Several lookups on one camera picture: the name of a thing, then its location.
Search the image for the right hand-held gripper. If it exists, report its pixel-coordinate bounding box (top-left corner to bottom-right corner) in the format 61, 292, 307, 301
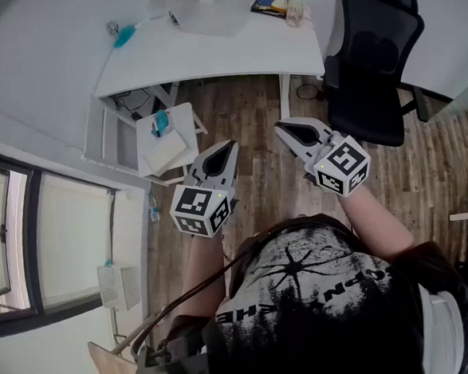
273, 112, 375, 202

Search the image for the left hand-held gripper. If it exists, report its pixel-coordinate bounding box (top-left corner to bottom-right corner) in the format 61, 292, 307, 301
165, 140, 246, 242

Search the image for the person's left forearm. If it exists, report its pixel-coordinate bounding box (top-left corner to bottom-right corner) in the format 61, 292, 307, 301
176, 230, 231, 321

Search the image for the person's right forearm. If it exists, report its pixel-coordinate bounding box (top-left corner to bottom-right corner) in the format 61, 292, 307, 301
336, 179, 419, 267

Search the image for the white perforated box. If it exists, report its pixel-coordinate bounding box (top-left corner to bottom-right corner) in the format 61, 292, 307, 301
96, 262, 143, 315

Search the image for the cream notebook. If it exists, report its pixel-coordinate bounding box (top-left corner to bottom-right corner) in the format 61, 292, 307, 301
140, 128, 190, 177

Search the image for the small white stool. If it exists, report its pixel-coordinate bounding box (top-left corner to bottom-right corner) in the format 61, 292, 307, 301
133, 100, 213, 190

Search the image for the black office chair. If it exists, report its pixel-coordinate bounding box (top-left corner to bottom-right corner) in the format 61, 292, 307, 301
318, 0, 435, 152

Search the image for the teal cleaning brush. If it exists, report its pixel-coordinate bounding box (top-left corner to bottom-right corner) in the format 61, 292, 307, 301
148, 109, 173, 140

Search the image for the clear water bottle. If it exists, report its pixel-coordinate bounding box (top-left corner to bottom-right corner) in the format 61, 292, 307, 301
146, 191, 161, 224

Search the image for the dark rectangular tray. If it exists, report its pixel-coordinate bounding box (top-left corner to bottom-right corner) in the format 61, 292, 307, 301
249, 0, 289, 21

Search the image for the teal fluffy duster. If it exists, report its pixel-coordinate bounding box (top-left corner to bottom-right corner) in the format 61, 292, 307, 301
111, 22, 147, 50

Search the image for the black printed t-shirt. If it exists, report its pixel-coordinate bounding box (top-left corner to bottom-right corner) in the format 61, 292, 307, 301
156, 203, 468, 374

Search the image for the black framed window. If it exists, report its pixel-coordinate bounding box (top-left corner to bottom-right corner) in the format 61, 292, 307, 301
0, 136, 128, 339

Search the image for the light wooden board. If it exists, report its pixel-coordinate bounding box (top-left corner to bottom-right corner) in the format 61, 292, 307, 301
88, 339, 139, 374

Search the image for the black floor cable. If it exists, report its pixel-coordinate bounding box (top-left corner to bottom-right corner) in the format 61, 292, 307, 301
296, 82, 327, 103

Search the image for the black cable bundle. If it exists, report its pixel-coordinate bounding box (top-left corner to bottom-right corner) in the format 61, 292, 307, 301
111, 87, 154, 124

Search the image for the black body cable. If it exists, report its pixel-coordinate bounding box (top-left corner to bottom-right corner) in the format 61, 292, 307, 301
131, 213, 361, 353

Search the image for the white shoulder strap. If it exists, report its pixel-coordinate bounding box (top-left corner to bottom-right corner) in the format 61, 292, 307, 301
419, 285, 468, 374

